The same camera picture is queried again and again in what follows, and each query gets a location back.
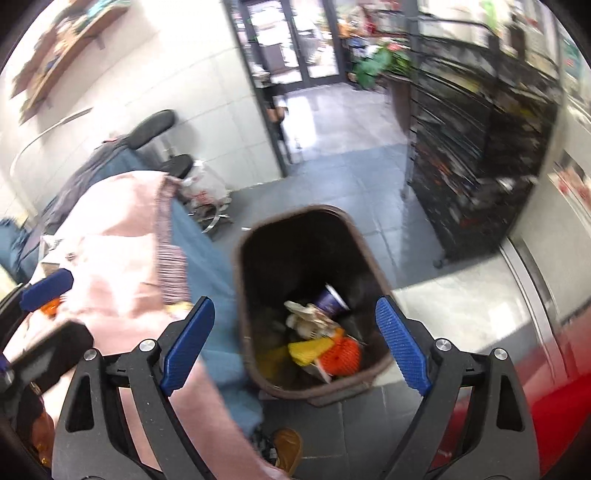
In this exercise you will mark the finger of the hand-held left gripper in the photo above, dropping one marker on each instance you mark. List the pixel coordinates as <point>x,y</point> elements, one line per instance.
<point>51,346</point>
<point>46,288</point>

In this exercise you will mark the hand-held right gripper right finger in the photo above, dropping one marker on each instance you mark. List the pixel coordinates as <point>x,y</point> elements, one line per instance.
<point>401,341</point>

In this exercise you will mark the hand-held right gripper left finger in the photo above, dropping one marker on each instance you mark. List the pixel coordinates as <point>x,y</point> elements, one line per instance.
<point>187,344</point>

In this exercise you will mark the orange foam fruit net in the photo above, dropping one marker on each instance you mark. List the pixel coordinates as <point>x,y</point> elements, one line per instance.
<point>341,355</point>

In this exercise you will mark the purple yogurt cup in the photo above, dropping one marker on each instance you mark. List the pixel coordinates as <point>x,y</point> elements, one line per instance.
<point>330,302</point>

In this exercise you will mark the yellow wrapper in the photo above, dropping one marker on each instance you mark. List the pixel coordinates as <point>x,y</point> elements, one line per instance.
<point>309,348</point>

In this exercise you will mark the foil wrapper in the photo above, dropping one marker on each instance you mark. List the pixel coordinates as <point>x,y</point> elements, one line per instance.
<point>307,318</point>

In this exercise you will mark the dark brown waste bin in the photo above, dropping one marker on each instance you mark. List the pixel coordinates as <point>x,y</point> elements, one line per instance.
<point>277,258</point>

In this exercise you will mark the blue pillow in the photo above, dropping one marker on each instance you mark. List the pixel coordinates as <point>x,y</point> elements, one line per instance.
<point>9,240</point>

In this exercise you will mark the blue bed skirt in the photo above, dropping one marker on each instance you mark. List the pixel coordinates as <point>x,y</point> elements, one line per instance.
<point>203,277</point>

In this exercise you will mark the pink polka-dot cloth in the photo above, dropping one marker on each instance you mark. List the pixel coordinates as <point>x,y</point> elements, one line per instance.
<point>124,254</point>

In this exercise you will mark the massage bed grey blanket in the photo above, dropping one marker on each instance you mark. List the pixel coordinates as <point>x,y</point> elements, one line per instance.
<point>92,175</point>

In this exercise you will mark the red cabinet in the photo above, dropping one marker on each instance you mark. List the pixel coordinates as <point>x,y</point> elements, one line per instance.
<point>508,415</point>

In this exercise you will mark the brown shoe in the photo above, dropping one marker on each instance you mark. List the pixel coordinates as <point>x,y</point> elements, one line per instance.
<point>286,450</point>

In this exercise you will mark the white floor lamp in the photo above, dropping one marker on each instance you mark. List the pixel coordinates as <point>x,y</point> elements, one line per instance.
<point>46,134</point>

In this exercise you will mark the white plastic bag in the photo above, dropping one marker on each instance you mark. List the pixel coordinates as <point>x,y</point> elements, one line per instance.
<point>205,184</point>

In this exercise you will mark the black swivel chair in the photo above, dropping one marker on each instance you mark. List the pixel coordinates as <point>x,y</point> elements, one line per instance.
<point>152,127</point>

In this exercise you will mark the wooden stool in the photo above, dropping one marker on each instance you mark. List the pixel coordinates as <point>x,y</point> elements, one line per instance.
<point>277,110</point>

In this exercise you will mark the green potted plant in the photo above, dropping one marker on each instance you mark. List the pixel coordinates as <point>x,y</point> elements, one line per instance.
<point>376,64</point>

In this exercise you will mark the white wall poster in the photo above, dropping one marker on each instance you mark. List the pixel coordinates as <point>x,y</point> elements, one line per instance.
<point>570,180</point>

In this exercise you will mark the wooden wall shelf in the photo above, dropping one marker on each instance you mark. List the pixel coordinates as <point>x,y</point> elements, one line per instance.
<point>37,50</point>
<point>74,55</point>

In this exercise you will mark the black door frame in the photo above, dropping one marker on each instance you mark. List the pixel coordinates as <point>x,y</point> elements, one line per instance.
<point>263,92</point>

